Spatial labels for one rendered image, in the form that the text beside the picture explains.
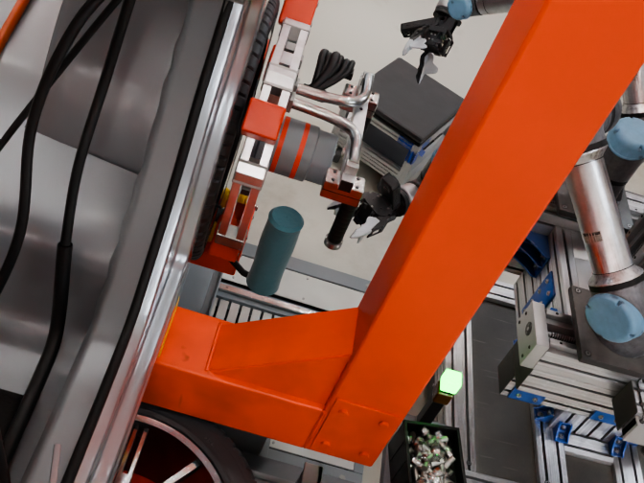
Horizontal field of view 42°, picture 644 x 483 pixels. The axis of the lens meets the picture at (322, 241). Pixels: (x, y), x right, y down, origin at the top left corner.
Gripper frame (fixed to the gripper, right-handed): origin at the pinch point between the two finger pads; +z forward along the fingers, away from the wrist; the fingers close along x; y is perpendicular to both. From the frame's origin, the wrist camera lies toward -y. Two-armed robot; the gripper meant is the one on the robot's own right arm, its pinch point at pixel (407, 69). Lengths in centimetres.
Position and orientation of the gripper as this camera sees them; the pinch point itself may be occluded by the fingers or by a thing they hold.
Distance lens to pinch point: 252.4
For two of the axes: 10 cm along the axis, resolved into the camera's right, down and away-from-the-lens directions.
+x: 3.9, 3.8, 8.4
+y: 7.9, 3.4, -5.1
